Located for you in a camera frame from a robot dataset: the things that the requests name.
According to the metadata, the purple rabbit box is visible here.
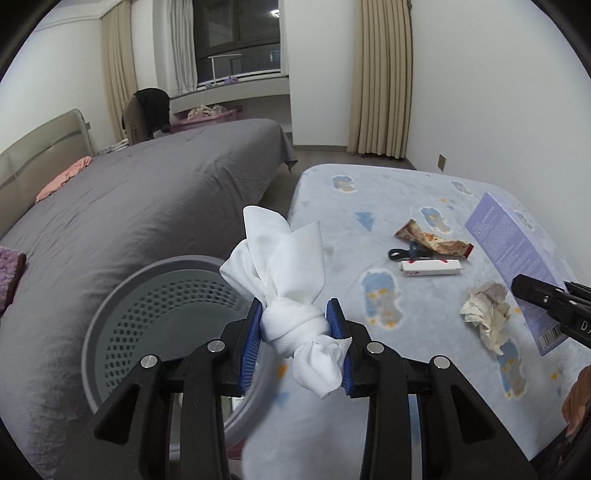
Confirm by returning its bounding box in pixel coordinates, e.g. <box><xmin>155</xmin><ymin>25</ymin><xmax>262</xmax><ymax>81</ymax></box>
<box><xmin>464</xmin><ymin>191</ymin><xmax>578</xmax><ymax>357</ymax></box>

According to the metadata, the white knotted cloth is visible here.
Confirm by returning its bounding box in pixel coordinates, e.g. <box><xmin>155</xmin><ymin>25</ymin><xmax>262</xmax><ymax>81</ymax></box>
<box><xmin>219</xmin><ymin>206</ymin><xmax>352</xmax><ymax>399</ymax></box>

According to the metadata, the grey perforated trash basket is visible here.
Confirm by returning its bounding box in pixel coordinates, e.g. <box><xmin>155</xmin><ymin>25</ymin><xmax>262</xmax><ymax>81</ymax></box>
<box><xmin>80</xmin><ymin>254</ymin><xmax>274</xmax><ymax>448</ymax></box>

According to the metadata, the person's hand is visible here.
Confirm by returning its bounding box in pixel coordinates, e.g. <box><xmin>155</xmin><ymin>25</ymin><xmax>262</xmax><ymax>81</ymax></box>
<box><xmin>562</xmin><ymin>365</ymin><xmax>591</xmax><ymax>437</ymax></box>

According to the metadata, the crumpled lined paper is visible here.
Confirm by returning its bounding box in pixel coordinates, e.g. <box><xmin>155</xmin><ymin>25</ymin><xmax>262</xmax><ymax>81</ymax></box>
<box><xmin>460</xmin><ymin>282</ymin><xmax>511</xmax><ymax>356</ymax></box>

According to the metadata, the white red slim box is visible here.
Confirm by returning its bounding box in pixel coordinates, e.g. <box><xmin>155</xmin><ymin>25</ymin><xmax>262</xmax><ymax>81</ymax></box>
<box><xmin>399</xmin><ymin>259</ymin><xmax>462</xmax><ymax>277</ymax></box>

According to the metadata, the brown snack wrapper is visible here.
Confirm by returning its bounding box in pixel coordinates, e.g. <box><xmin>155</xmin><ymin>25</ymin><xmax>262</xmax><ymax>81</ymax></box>
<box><xmin>395</xmin><ymin>219</ymin><xmax>474</xmax><ymax>259</ymax></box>

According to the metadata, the light blue patterned blanket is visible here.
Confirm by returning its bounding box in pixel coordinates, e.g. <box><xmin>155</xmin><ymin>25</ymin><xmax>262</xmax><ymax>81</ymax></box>
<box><xmin>289</xmin><ymin>164</ymin><xmax>590</xmax><ymax>457</ymax></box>

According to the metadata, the purple fuzzy blanket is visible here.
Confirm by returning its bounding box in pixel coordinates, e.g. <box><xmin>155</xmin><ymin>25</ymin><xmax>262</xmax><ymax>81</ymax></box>
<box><xmin>0</xmin><ymin>247</ymin><xmax>27</xmax><ymax>314</ymax></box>

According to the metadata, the grey bed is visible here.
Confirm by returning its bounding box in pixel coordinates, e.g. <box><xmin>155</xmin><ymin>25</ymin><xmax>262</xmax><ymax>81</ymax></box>
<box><xmin>1</xmin><ymin>119</ymin><xmax>294</xmax><ymax>479</ymax></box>

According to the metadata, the beige right curtain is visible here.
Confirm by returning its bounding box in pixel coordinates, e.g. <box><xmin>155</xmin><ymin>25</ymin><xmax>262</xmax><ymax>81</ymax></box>
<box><xmin>348</xmin><ymin>0</ymin><xmax>414</xmax><ymax>159</ymax></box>

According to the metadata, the beige curtain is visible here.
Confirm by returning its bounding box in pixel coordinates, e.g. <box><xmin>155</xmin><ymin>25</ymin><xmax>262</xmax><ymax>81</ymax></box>
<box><xmin>101</xmin><ymin>1</ymin><xmax>137</xmax><ymax>141</ymax></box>
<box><xmin>348</xmin><ymin>0</ymin><xmax>414</xmax><ymax>159</ymax></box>

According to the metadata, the pink cloth on bed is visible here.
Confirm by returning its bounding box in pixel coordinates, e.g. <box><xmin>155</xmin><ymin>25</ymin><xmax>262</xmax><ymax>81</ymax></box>
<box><xmin>35</xmin><ymin>156</ymin><xmax>93</xmax><ymax>203</ymax></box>

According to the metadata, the beige headboard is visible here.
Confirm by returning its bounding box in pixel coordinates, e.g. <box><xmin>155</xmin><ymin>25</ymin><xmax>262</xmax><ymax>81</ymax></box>
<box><xmin>1</xmin><ymin>109</ymin><xmax>94</xmax><ymax>235</ymax></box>

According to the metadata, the chair with black garment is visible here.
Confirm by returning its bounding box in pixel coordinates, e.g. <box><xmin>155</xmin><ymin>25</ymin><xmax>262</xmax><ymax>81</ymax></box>
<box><xmin>121</xmin><ymin>88</ymin><xmax>171</xmax><ymax>145</ymax></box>

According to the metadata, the pink clothes pile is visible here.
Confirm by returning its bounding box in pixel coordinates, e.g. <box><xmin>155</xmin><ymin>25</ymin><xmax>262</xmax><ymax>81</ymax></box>
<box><xmin>171</xmin><ymin>105</ymin><xmax>239</xmax><ymax>133</ymax></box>

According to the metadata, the sheer white curtain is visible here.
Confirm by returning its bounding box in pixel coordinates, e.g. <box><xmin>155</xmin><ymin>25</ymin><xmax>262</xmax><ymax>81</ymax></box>
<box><xmin>168</xmin><ymin>0</ymin><xmax>198</xmax><ymax>95</ymax></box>

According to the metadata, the white drying rack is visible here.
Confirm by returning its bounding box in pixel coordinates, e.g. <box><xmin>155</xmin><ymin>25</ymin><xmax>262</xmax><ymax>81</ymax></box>
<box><xmin>205</xmin><ymin>53</ymin><xmax>242</xmax><ymax>89</ymax></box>

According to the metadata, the beige left curtain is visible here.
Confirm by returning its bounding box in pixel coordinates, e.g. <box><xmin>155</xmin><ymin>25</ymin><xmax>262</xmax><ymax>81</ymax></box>
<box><xmin>101</xmin><ymin>1</ymin><xmax>137</xmax><ymax>141</ymax></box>

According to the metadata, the dark window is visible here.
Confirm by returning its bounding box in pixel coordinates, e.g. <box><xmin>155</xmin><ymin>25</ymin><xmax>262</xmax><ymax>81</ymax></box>
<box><xmin>192</xmin><ymin>0</ymin><xmax>281</xmax><ymax>83</ymax></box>

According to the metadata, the wall outlet plate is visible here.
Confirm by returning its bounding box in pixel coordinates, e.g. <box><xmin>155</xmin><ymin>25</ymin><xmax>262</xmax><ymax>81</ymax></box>
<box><xmin>437</xmin><ymin>154</ymin><xmax>447</xmax><ymax>172</ymax></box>

